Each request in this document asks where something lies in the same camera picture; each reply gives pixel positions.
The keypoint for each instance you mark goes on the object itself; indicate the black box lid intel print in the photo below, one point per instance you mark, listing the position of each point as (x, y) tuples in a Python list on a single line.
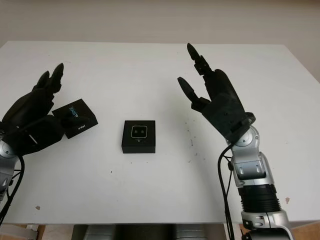
[(80, 107)]

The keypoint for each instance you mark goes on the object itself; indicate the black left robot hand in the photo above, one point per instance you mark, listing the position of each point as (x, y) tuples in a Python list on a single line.
[(27, 110)]

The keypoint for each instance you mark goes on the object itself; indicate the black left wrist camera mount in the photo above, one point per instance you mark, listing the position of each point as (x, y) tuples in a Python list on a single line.
[(37, 136)]

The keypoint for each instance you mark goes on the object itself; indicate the dark grey robot torso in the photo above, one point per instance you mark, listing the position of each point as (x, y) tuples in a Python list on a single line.
[(140, 232)]

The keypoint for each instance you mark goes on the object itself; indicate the black camera box base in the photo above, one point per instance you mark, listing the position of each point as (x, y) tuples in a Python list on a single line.
[(138, 146)]

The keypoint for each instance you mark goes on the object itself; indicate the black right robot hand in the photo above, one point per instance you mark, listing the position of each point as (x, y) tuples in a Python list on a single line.
[(220, 82)]

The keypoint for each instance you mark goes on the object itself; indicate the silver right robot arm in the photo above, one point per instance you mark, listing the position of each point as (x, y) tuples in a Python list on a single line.
[(252, 170)]

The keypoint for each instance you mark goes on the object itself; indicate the small silver cube camera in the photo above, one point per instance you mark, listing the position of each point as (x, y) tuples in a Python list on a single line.
[(139, 131)]

